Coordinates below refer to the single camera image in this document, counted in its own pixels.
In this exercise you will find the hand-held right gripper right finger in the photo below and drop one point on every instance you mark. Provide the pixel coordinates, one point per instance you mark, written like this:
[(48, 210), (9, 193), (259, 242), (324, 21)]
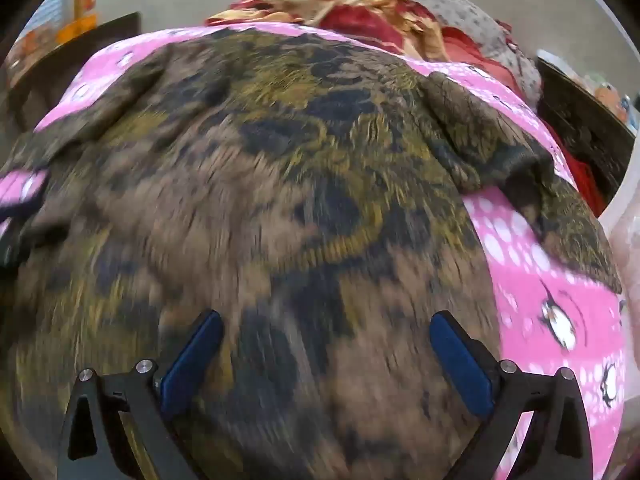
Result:
[(460, 365)]

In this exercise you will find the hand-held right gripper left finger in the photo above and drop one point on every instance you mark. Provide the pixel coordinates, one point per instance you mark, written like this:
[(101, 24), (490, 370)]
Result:
[(192, 360)]

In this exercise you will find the brown patterned garment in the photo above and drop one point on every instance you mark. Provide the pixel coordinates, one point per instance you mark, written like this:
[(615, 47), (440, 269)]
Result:
[(300, 185)]

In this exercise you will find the pink penguin blanket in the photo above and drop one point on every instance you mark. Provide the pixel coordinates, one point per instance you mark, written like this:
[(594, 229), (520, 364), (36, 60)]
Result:
[(540, 280)]

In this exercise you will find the pale pink cloth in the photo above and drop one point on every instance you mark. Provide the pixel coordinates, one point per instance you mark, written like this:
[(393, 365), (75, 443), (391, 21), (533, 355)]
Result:
[(622, 240)]

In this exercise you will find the dark wooden furniture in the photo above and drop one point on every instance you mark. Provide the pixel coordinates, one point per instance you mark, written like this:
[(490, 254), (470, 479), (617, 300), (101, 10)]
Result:
[(75, 65), (575, 120)]

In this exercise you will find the red floral cloth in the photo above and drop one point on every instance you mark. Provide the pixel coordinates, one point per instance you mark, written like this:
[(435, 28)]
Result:
[(360, 15)]

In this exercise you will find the wall poster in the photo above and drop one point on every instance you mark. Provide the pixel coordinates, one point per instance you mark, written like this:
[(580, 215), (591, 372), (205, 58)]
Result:
[(607, 92), (75, 15)]

